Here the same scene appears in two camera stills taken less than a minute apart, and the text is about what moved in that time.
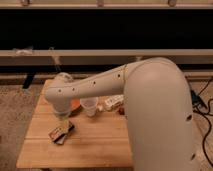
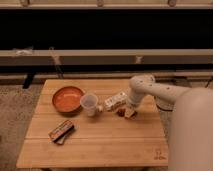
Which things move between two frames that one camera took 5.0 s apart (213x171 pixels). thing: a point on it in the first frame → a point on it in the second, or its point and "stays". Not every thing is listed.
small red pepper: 121,110 stays
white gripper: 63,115 → 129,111
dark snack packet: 58,133 stays
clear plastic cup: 90,105 stays
